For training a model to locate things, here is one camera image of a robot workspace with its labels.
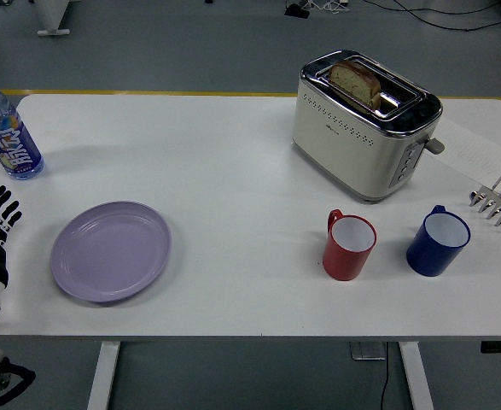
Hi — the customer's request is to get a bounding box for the purple round plate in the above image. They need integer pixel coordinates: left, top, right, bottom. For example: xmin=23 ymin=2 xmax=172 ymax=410
xmin=50 ymin=200 xmax=173 ymax=304

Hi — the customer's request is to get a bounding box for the grey floor socket plate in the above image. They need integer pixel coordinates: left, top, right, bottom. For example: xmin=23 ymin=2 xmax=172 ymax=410
xmin=349 ymin=341 xmax=388 ymax=362

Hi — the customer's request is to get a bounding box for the blue plastic drink bottle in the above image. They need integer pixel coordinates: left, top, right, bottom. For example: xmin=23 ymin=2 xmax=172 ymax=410
xmin=0 ymin=74 xmax=45 ymax=181

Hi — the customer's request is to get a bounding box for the white table leg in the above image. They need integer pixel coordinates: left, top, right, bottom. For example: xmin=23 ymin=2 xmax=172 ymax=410
xmin=86 ymin=341 xmax=121 ymax=410
xmin=398 ymin=341 xmax=435 ymax=410

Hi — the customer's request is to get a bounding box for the white furniture foot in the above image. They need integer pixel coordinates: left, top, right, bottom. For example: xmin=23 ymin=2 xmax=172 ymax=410
xmin=35 ymin=0 xmax=72 ymax=37

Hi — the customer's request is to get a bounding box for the red plastic mug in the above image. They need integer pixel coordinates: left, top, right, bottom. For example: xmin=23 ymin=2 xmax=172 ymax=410
xmin=322 ymin=208 xmax=378 ymax=282

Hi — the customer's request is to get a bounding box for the cream chrome toaster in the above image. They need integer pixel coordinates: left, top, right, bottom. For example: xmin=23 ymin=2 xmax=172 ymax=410
xmin=291 ymin=50 xmax=446 ymax=204

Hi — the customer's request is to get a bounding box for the black floor adapter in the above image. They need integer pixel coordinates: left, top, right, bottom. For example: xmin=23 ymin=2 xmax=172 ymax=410
xmin=284 ymin=3 xmax=312 ymax=20

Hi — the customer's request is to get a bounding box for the bread slice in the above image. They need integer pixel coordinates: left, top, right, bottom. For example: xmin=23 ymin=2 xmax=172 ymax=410
xmin=328 ymin=59 xmax=382 ymax=108

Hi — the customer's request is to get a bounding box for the blue plastic mug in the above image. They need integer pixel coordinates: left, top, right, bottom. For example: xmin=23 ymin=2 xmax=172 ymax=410
xmin=405 ymin=204 xmax=472 ymax=278

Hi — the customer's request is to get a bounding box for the white paper sheet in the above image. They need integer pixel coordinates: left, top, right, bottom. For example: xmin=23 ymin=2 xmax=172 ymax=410
xmin=427 ymin=114 xmax=501 ymax=185

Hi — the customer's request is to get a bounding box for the silver metal rack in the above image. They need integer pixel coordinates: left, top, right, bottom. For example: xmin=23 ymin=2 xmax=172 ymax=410
xmin=468 ymin=171 xmax=501 ymax=234

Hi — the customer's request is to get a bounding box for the black floor cable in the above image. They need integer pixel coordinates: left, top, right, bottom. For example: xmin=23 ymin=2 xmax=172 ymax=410
xmin=363 ymin=0 xmax=501 ymax=32
xmin=378 ymin=358 xmax=390 ymax=410

